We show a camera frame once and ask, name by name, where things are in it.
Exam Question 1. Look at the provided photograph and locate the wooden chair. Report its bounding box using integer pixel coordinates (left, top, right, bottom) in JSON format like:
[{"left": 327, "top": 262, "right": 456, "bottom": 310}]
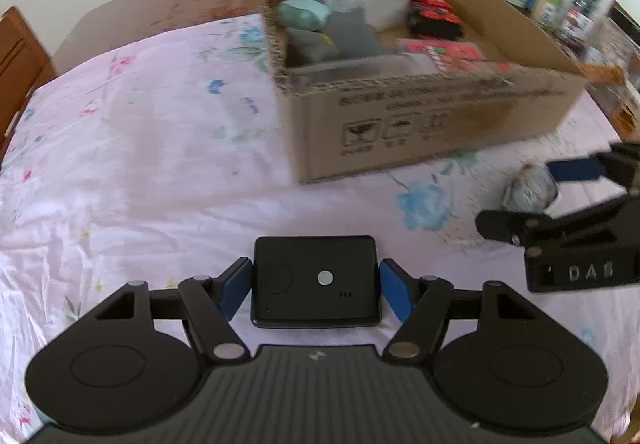
[{"left": 0, "top": 6, "right": 59, "bottom": 157}]

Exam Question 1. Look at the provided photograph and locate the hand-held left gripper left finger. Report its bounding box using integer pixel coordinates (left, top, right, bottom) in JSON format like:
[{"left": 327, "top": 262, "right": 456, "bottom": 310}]
[{"left": 92, "top": 257, "right": 252, "bottom": 366}]

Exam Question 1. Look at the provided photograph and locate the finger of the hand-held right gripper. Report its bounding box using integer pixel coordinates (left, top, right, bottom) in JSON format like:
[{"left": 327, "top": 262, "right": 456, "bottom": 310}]
[
  {"left": 546, "top": 141, "right": 640, "bottom": 197},
  {"left": 474, "top": 197, "right": 632, "bottom": 246}
]

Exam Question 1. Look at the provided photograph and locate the black rectangular device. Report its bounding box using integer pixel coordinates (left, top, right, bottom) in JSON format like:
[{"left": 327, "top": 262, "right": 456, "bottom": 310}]
[{"left": 250, "top": 235, "right": 384, "bottom": 329}]

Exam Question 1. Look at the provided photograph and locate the teal egg-shaped case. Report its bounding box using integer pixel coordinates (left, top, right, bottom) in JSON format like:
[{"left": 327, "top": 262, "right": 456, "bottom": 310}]
[{"left": 276, "top": 0, "right": 332, "bottom": 33}]

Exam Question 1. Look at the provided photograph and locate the red printed card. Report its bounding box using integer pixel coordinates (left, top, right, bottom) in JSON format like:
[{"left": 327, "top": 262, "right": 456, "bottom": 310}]
[{"left": 396, "top": 39, "right": 517, "bottom": 74}]

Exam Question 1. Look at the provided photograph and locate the grey cloth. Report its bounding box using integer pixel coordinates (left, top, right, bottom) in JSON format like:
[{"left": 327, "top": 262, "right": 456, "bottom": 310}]
[{"left": 284, "top": 7, "right": 397, "bottom": 68}]

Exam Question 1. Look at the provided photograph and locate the small grey round container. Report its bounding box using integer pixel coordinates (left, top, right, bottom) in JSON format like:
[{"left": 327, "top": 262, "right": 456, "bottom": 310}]
[{"left": 501, "top": 163, "right": 561, "bottom": 213}]

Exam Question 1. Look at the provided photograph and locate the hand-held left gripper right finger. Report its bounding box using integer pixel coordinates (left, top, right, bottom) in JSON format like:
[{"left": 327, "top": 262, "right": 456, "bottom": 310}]
[{"left": 378, "top": 258, "right": 539, "bottom": 366}]

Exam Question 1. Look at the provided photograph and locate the teal white small box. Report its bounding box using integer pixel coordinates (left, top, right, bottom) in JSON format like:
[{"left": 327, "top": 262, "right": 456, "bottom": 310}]
[{"left": 529, "top": 0, "right": 565, "bottom": 24}]

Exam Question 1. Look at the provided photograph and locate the brown cardboard box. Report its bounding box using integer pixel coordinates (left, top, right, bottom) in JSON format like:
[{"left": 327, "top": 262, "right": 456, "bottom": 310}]
[{"left": 257, "top": 0, "right": 592, "bottom": 184}]

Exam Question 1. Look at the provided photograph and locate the pink floral cloth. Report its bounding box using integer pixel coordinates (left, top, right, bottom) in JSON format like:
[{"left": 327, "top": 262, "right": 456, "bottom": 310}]
[{"left": 0, "top": 14, "right": 640, "bottom": 444}]

